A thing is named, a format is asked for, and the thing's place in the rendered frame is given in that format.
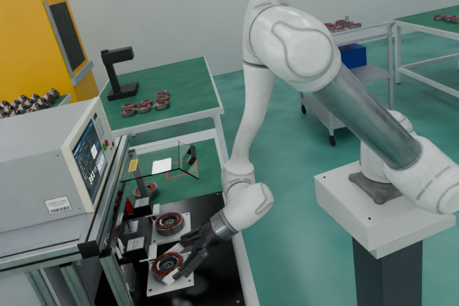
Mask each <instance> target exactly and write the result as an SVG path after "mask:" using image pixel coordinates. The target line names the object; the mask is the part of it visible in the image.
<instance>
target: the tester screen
mask: <svg viewBox="0 0 459 306"><path fill-rule="evenodd" d="M96 139H97V134H96V131H95V129H94V125H93V123H92V122H91V124H90V125H89V127H88V129H87V130H86V132H85V134H84V135H83V138H82V140H81V141H80V143H79V145H78V146H77V148H76V150H75V151H74V157H75V160H76V163H77V165H78V167H79V170H80V172H81V175H82V177H83V180H84V183H85V185H86V187H87V190H88V193H89V196H90V197H91V195H90V192H91V190H92V187H93V185H94V182H95V179H96V176H97V175H99V177H100V174H99V172H98V168H97V166H96V160H97V158H98V155H99V154H100V151H101V149H102V148H101V146H100V147H99V149H98V152H97V154H96V157H95V158H94V157H93V155H92V152H91V150H92V147H93V145H94V143H95V141H96ZM106 164H107V162H106ZM106 164H105V167H106ZM105 167H104V169H103V172H104V170H105ZM92 170H94V174H95V178H94V181H93V183H92V185H91V184H90V182H89V176H90V174H91V172H92ZM103 172H102V175H103ZM102 175H101V177H102ZM101 177H100V178H99V181H98V183H97V186H96V189H95V191H94V194H93V197H92V198H91V200H92V202H93V200H94V197H95V194H96V191H97V189H98V185H99V184H100V180H101Z"/></svg>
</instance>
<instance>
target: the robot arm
mask: <svg viewBox="0 0 459 306"><path fill-rule="evenodd" d="M242 63H243V70H244V76H245V94H246V98H245V111H244V114H243V117H242V121H241V123H240V127H239V129H238V133H237V135H236V139H235V142H234V146H233V150H232V155H231V158H230V159H229V160H228V161H227V162H225V164H224V167H223V168H222V171H221V185H222V188H223V192H224V194H225V196H226V198H227V201H226V206H225V207H224V208H223V209H221V210H220V211H219V212H217V213H216V214H215V215H214V216H213V217H211V218H210V221H209V222H208V223H207V224H205V225H204V226H203V227H202V226H201V225H200V226H199V227H198V228H197V229H194V230H192V231H190V232H188V233H186V234H184V235H182V236H181V237H180V238H181V240H179V243H178V244H176V245H175V246H173V247H172V248H171V249H170V250H168V251H167V252H165V253H166V254H167V253H170V252H177V253H179V252H181V251H182V250H183V249H184V248H185V247H187V246H191V245H194V246H193V248H192V250H191V254H190V255H189V256H188V257H187V259H186V260H185V262H184V263H183V265H181V267H177V268H176V269H175V270H173V271H172V272H171V273H169V274H168V275H167V276H166V277H164V278H163V279H162V281H163V282H164V283H166V284H167V285H168V286H169V285H170V284H171V283H173V282H174V281H175V280H177V279H178V278H180V277H181V276H184V277H186V278H187V277H188V276H189V275H190V274H191V273H192V272H193V271H194V270H195V269H196V268H197V267H198V266H199V265H200V264H201V262H202V261H203V260H205V259H206V258H207V257H208V256H209V254H208V253H207V250H208V248H209V247H215V246H217V245H218V244H220V243H221V242H223V241H227V240H229V239H230V238H231V237H233V236H234V235H236V234H237V233H238V232H240V231H241V230H243V229H246V228H248V227H250V226H252V225H253V224H254V223H256V222H258V221H259V220H260V219H261V218H262V217H263V216H264V215H265V214H266V213H267V212H268V211H269V210H270V209H271V208H272V207H273V205H274V203H275V198H274V196H273V194H272V192H271V190H270V189H269V188H268V187H267V186H266V185H265V184H264V183H262V182H261V183H255V176H254V166H253V164H252V163H250V162H249V149H250V147H251V144H252V142H253V140H254V139H255V136H256V135H257V133H258V131H259V129H260V127H261V125H262V123H263V121H264V118H265V115H266V112H267V109H268V104H269V101H270V97H271V94H272V90H273V87H274V84H275V79H276V77H277V76H278V77H279V78H281V79H283V80H284V81H285V82H286V83H288V84H289V85H291V86H292V87H293V88H294V89H296V90H298V91H300V92H307V93H310V94H311V95H312V96H314V97H315V98H316V99H317V100H318V101H319V102H320V103H321V104H322V105H324V106H325V107H326V108H327V109H328V110H329V111H330V112H331V113H332V114H333V115H334V116H335V117H336V118H337V119H338V120H339V121H340V122H341V123H342V124H344V125H345V126H346V127H347V128H348V129H349V130H350V131H351V132H352V133H354V134H355V135H356V136H357V137H358V138H359V139H360V140H361V160H360V161H359V164H360V166H361V171H360V172H357V173H351V174H350V175H349V176H348V179H349V181H351V182H354V183H355V184H356V185H357V186H359V187H360V188H361V189H362V190H363V191H365V192H366V193H367V194H368V195H369V196H370V197H371V198H372V199H373V200H374V203H375V204H378V205H383V204H384V203H385V202H387V201H389V200H391V199H395V198H397V197H400V196H403V195H404V196H405V197H406V198H407V199H409V200H410V201H411V202H413V203H414V204H415V205H416V206H418V207H419V208H421V209H422V210H425V211H428V212H431V213H434V214H451V213H454V212H456V211H458V210H459V165H457V164H456V163H455V162H453V160H452V159H450V157H448V156H447V155H446V154H445V153H443V152H442V151H441V150H440V149H439V148H437V147H436V146H435V145H434V144H433V143H432V142H431V141H430V140H428V139H426V138H425V137H422V136H417V134H416V133H415V131H413V125H412V124H411V122H410V121H409V120H408V118H407V117H406V116H405V115H402V114H401V113H400V112H397V111H391V110H387V109H386V108H385V107H384V106H383V105H382V104H381V103H380V102H379V101H378V100H377V99H376V97H375V96H374V95H373V94H372V93H371V92H370V91H369V90H368V89H367V88H366V87H365V86H364V84H362V82H360V80H358V78H357V77H356V76H355V75H354V74H353V73H352V72H351V71H350V70H349V69H348V68H347V67H346V66H345V65H344V64H343V63H342V60H341V53H340V51H339V49H338V47H337V45H336V43H335V42H334V40H333V37H332V35H331V33H330V31H329V30H328V29H327V27H326V26H325V25H324V24H323V23H322V22H321V21H320V20H318V19H317V18H315V17H314V16H312V15H311V14H308V13H306V12H304V11H302V10H299V9H296V8H291V7H289V3H288V0H250V2H249V4H248V7H247V11H246V14H245V23H244V29H243V37H242ZM185 237H186V238H185ZM195 250H196V251H197V252H196V251H195ZM198 252H199V253H198ZM165 253H164V254H165Z"/></svg>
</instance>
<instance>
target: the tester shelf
mask: <svg viewBox="0 0 459 306"><path fill-rule="evenodd" d="M114 140H115V144H116V146H117V147H116V150H115V154H114V156H113V160H112V161H111V165H110V168H109V171H108V174H107V177H106V180H105V183H104V186H103V188H102V191H101V194H100V197H99V200H98V203H97V206H96V209H95V212H90V213H84V214H79V215H75V216H72V217H66V218H63V219H58V220H54V221H49V222H46V223H40V224H37V225H31V226H28V227H23V228H19V229H14V230H10V231H7V232H1V233H0V278H4V277H9V276H12V275H18V274H21V273H27V272H30V271H33V270H38V269H42V268H47V267H50V266H56V265H59V264H65V263H68V262H73V261H76V260H82V259H86V258H91V257H95V256H98V255H101V252H102V247H103V244H104V241H105V236H106V234H107V229H108V226H109V221H110V218H111V214H112V211H113V207H114V203H115V198H116V196H117V191H118V188H119V185H120V180H121V178H122V173H123V170H124V166H125V162H126V158H127V155H128V150H129V147H130V141H129V138H128V135H122V136H119V137H114Z"/></svg>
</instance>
